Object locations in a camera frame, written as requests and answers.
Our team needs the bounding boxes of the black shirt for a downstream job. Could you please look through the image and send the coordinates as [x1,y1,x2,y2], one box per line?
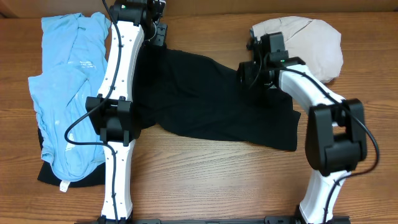
[132,45,300,151]

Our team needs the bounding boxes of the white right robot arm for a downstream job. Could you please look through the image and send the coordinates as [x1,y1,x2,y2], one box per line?
[237,57,368,223]

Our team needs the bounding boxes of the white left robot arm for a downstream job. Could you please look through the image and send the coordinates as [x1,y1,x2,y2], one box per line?
[86,1,167,223]

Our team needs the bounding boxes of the beige folded shorts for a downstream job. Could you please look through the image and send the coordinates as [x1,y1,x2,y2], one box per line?
[251,16,343,83]

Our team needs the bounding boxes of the light blue shirt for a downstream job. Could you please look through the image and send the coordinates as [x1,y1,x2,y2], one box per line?
[28,12,111,182]

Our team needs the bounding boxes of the black garment under pile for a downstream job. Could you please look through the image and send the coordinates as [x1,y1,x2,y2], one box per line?
[37,127,106,189]

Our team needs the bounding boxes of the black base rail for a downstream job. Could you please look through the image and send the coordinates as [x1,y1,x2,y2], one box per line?
[77,207,351,224]

